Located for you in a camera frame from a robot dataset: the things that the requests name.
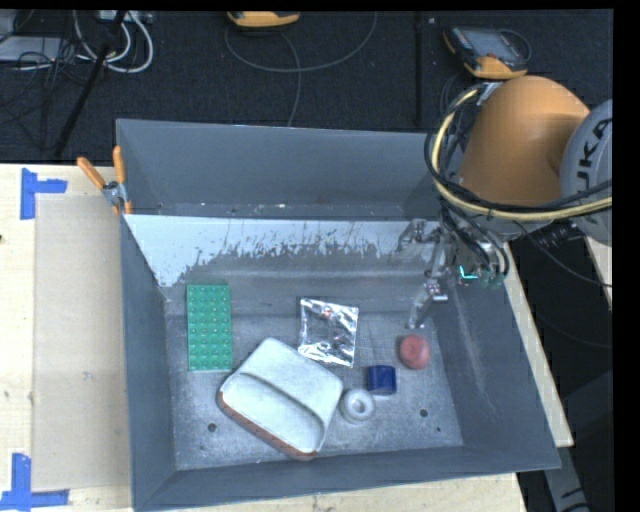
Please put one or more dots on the white pad with brown base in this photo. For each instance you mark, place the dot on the white pad with brown base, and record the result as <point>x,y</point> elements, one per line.
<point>282,395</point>

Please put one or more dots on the grey metal bin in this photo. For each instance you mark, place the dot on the grey metal bin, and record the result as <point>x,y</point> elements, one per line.
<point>280,165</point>

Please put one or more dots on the blue cup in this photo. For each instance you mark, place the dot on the blue cup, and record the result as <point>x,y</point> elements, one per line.
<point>381,379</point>

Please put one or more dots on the pale flat board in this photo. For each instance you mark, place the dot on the pale flat board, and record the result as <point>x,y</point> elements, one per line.
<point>75,325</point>

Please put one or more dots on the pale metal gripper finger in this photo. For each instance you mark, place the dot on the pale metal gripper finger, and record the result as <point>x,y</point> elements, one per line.
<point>412,237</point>
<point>425,302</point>

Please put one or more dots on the green studded flat block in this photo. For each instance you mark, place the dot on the green studded flat block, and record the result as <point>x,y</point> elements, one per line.
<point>210,327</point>

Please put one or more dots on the silver foil packet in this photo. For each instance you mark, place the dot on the silver foil packet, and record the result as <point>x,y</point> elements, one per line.
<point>330,332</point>

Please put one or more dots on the red-brown ball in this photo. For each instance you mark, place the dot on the red-brown ball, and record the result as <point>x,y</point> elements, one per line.
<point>414,351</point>

